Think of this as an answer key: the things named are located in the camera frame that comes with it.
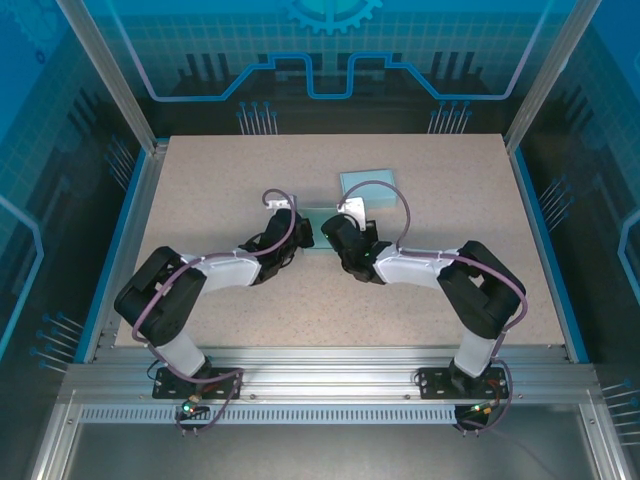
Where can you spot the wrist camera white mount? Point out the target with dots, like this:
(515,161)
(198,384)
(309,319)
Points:
(280,202)
(355,207)

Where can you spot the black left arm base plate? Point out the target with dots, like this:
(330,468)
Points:
(227,385)

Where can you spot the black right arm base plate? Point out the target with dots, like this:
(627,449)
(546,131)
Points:
(435,382)

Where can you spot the light blue paper box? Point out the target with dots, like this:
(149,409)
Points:
(367,176)
(320,215)

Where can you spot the aluminium frame cross rail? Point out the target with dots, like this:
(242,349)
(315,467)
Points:
(325,370)

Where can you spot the aluminium frame post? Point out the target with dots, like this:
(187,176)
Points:
(122,85)
(550,75)

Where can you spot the aluminium side rail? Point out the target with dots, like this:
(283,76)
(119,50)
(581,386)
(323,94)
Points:
(129,250)

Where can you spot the grey metal bottom panel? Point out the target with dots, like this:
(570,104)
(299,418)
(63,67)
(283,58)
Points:
(325,455)

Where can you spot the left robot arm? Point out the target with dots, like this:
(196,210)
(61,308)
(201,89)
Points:
(160,295)

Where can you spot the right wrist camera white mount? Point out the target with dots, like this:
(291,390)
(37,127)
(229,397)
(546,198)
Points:
(355,207)

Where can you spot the blue table side strip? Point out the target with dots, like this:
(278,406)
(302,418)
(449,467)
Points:
(530,190)
(113,250)

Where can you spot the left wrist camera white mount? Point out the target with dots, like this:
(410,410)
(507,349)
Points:
(280,202)

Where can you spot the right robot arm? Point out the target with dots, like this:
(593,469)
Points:
(485,295)

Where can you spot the small lit connector plug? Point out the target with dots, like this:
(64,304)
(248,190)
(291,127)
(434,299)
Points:
(191,405)
(484,409)

